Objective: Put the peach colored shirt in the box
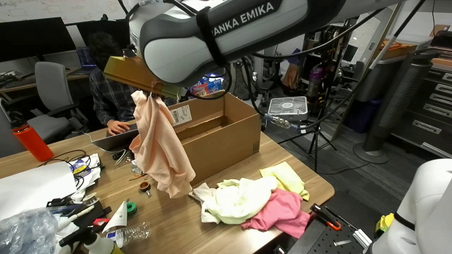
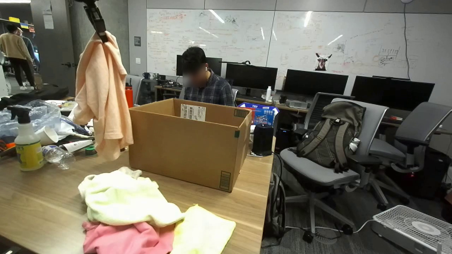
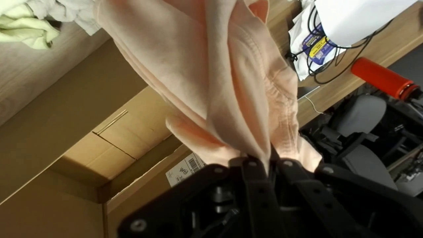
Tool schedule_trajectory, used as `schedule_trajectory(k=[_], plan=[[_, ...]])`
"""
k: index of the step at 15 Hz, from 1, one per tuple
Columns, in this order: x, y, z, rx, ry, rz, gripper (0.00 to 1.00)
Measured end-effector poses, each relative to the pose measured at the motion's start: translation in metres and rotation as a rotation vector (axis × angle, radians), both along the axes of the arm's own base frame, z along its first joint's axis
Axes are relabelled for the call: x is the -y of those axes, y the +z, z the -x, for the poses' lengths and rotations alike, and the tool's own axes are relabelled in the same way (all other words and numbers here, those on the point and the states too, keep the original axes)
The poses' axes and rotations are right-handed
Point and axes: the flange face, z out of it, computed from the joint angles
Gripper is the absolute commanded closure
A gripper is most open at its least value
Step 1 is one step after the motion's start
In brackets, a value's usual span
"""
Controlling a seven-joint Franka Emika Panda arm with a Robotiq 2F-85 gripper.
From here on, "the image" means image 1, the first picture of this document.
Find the peach colored shirt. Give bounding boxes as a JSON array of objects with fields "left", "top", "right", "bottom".
[{"left": 127, "top": 89, "right": 198, "bottom": 200}]

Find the brown cardboard box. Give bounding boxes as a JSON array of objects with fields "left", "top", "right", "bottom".
[{"left": 167, "top": 91, "right": 263, "bottom": 185}]

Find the pink shirt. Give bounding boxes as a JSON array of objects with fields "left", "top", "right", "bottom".
[{"left": 240, "top": 189, "right": 312, "bottom": 240}]

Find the seated person in plaid shirt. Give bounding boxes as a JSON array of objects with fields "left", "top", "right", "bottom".
[{"left": 88, "top": 31, "right": 143, "bottom": 137}]

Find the blue snack bag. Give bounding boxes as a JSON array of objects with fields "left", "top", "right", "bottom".
[{"left": 189, "top": 73, "right": 226, "bottom": 98}]

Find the white towel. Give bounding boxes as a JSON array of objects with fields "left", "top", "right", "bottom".
[{"left": 188, "top": 182, "right": 223, "bottom": 224}]

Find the cream white cloth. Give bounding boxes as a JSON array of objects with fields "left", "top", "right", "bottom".
[{"left": 199, "top": 176, "right": 280, "bottom": 225}]

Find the yellow cloth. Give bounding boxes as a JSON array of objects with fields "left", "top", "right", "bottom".
[{"left": 258, "top": 161, "right": 311, "bottom": 201}]

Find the brown tape roll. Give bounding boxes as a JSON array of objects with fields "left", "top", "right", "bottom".
[{"left": 137, "top": 179, "right": 154, "bottom": 199}]

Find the dark laptop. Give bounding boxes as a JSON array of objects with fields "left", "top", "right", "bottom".
[{"left": 92, "top": 128, "right": 140, "bottom": 152}]

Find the green tape roll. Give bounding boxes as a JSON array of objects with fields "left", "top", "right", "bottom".
[{"left": 124, "top": 200, "right": 138, "bottom": 217}]

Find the red and black hand tool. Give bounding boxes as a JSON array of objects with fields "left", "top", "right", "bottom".
[{"left": 309, "top": 201, "right": 343, "bottom": 232}]

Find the clear plastic bottle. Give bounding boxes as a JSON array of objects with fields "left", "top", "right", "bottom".
[{"left": 113, "top": 220, "right": 153, "bottom": 249}]

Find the white folded paper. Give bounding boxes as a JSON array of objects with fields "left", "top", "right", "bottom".
[{"left": 99, "top": 199, "right": 130, "bottom": 235}]

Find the grey cylindrical pillar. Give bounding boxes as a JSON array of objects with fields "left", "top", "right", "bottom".
[{"left": 353, "top": 58, "right": 428, "bottom": 165}]

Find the pile of black tools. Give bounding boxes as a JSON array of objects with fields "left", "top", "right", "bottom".
[{"left": 47, "top": 196, "right": 113, "bottom": 249}]

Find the silver metal bar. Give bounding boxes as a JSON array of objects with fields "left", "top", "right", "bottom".
[{"left": 352, "top": 227, "right": 374, "bottom": 249}]

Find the grey office chair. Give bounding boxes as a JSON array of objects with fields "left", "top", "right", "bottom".
[{"left": 25, "top": 60, "right": 90, "bottom": 142}]

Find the yellow object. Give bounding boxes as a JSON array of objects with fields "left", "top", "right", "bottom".
[{"left": 374, "top": 211, "right": 398, "bottom": 234}]

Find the orange brown bin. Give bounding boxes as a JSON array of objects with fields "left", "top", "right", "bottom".
[{"left": 373, "top": 38, "right": 418, "bottom": 60}]

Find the red container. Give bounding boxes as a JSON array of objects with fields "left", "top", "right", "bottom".
[{"left": 11, "top": 124, "right": 55, "bottom": 163}]

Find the black drawer cabinet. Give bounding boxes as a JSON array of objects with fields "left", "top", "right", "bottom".
[{"left": 390, "top": 55, "right": 452, "bottom": 159}]

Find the large black monitor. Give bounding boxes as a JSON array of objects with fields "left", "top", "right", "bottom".
[{"left": 0, "top": 17, "right": 78, "bottom": 63}]

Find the wooden office desk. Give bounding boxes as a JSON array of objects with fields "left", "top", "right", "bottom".
[{"left": 0, "top": 65, "right": 90, "bottom": 96}]

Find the clear plastic bag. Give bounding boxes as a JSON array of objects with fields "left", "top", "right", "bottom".
[{"left": 0, "top": 207, "right": 62, "bottom": 254}]

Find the black camera tripod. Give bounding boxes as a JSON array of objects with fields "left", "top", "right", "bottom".
[{"left": 277, "top": 46, "right": 352, "bottom": 173}]

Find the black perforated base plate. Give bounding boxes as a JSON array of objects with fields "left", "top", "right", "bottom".
[{"left": 270, "top": 216, "right": 376, "bottom": 254}]

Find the pile of papers and cables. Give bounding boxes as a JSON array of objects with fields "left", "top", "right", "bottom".
[{"left": 66, "top": 152, "right": 103, "bottom": 190}]

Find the black table cable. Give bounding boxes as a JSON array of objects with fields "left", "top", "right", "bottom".
[{"left": 41, "top": 148, "right": 89, "bottom": 166}]

